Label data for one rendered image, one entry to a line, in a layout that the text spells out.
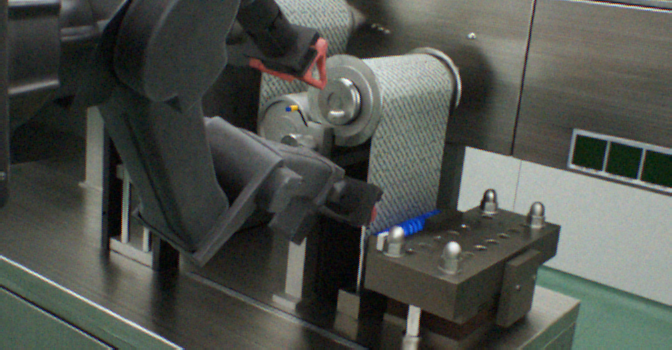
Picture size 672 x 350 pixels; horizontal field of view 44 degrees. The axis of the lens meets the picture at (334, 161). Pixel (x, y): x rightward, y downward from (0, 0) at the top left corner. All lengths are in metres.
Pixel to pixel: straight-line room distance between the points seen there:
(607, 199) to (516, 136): 2.49
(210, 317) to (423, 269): 0.35
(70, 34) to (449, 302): 0.97
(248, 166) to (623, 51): 0.87
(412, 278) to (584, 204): 2.83
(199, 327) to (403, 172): 0.42
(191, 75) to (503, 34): 1.16
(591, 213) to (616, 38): 2.63
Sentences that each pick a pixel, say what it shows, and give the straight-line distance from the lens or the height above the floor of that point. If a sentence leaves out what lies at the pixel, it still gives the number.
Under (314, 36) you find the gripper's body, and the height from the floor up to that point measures 1.37.
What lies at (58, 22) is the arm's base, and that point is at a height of 1.46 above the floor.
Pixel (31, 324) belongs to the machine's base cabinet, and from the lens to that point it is 1.62.
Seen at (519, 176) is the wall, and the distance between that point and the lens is 4.17.
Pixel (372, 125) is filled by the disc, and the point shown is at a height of 1.22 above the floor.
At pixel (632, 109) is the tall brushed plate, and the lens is 1.48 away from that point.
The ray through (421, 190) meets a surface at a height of 1.08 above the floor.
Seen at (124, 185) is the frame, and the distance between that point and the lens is 1.55.
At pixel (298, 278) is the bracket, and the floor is 0.95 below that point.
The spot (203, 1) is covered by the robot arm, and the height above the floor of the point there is 1.47.
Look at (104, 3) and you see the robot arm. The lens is 0.38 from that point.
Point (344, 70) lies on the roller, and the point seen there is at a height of 1.30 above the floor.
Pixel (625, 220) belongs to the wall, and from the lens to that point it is 4.02.
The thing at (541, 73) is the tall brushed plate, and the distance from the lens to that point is 1.53.
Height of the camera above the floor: 1.50
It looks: 15 degrees down
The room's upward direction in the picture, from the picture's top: 6 degrees clockwise
